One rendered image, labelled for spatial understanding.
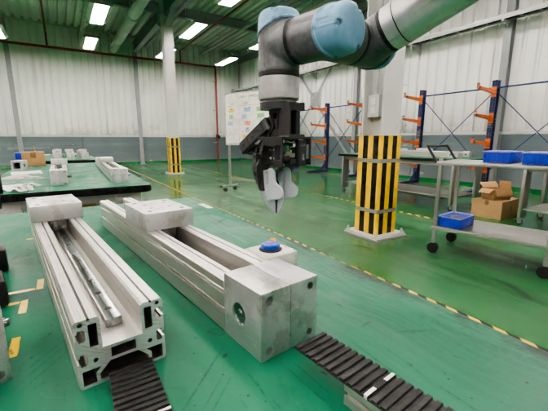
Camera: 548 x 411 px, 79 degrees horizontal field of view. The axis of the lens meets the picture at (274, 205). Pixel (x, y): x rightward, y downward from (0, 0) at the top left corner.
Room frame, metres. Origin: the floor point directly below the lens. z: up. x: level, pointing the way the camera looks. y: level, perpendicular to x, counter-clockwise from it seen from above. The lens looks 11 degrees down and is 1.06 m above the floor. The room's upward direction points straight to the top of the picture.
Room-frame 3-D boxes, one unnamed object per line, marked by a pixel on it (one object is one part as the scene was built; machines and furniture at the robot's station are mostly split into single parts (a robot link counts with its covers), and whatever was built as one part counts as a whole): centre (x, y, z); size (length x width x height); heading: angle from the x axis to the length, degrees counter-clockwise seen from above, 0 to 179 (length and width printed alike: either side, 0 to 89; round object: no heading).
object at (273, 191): (0.63, 0.00, 0.96); 0.06 x 0.03 x 0.09; 38
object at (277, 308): (0.45, 0.00, 0.83); 0.12 x 0.09 x 0.10; 129
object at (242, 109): (6.52, 0.37, 0.97); 1.51 x 0.50 x 1.95; 52
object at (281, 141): (0.64, -0.01, 1.07); 0.09 x 0.08 x 0.12; 38
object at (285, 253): (0.65, 0.01, 0.81); 0.10 x 0.08 x 0.06; 129
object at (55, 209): (0.87, 0.59, 0.87); 0.16 x 0.11 x 0.07; 39
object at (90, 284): (0.67, 0.43, 0.82); 0.80 x 0.10 x 0.09; 39
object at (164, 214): (0.79, 0.28, 0.87); 0.16 x 0.11 x 0.07; 39
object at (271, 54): (0.64, -0.01, 1.23); 0.09 x 0.08 x 0.11; 44
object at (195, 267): (0.79, 0.28, 0.82); 0.80 x 0.10 x 0.09; 39
